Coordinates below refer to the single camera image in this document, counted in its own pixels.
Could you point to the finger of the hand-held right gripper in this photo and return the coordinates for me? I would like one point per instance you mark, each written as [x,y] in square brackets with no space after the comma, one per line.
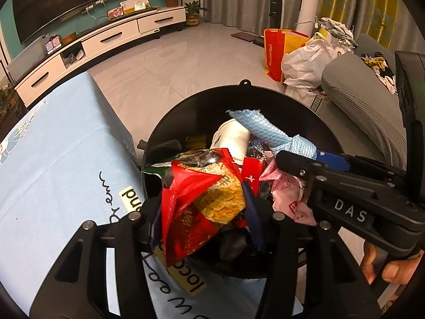
[298,166]
[332,159]

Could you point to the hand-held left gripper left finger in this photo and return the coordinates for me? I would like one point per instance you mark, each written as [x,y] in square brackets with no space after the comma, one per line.
[142,232]

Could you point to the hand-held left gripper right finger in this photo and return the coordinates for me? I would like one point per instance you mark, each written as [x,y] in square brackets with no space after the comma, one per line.
[254,219]

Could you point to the pink tissue packet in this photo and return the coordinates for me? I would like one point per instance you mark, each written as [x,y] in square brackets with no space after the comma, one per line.
[289,189]

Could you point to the red cigarette carton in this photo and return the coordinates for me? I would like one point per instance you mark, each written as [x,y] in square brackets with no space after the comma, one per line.
[252,172]

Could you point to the blue cleaning cloth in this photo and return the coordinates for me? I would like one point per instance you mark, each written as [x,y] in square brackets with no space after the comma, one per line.
[265,126]

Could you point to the red snack bag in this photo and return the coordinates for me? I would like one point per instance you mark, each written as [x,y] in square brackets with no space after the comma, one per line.
[189,206]

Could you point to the white paper cup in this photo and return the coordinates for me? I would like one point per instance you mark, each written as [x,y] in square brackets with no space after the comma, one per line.
[232,136]

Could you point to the black trash bin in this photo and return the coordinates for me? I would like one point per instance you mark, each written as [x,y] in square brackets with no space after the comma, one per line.
[199,113]

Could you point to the person's right hand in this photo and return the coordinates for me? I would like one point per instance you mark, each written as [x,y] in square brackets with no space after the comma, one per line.
[398,272]

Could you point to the green white wrapper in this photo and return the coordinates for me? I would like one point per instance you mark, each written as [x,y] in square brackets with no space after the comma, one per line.
[156,167]

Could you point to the grey sofa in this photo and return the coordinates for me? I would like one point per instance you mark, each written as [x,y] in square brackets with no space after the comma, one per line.
[355,89]

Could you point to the white plastic bag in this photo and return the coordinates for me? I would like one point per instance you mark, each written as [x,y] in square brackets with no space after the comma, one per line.
[305,63]

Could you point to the pile of mixed clothes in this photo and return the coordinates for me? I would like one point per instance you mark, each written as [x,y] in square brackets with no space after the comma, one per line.
[378,69]

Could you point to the light blue tablecloth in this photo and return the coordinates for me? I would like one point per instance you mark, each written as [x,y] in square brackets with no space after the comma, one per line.
[66,156]

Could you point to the red shopping bag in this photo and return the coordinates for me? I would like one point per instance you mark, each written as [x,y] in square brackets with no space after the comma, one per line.
[274,53]

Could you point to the crumpled grey white cloth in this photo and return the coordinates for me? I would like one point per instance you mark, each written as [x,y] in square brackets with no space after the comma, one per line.
[337,30]

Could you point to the dark flat floor board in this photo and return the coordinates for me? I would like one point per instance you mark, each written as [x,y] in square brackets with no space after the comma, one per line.
[245,36]

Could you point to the white paper roll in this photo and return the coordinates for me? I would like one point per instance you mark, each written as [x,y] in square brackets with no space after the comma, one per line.
[307,13]

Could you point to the black tower speaker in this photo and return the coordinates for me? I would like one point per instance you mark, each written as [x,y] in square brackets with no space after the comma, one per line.
[277,10]

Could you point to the yellow patterned curtain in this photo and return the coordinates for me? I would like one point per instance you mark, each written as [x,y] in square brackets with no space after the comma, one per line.
[365,3]

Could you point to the small potted plant brown pot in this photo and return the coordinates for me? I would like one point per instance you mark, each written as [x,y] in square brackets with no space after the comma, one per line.
[193,16]

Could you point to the leafy floor plant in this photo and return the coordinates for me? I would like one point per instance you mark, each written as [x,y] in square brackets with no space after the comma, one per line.
[6,99]

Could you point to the white TV cabinet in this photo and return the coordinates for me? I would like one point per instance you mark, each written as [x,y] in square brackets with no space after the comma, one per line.
[109,38]

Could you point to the grey frosted panel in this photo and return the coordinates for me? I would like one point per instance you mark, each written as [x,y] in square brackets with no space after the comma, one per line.
[26,61]

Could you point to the red flat pack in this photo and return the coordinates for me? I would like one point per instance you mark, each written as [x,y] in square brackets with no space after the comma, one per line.
[115,13]

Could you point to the white desk calendar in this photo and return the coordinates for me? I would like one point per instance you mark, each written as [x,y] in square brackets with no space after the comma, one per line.
[134,4]

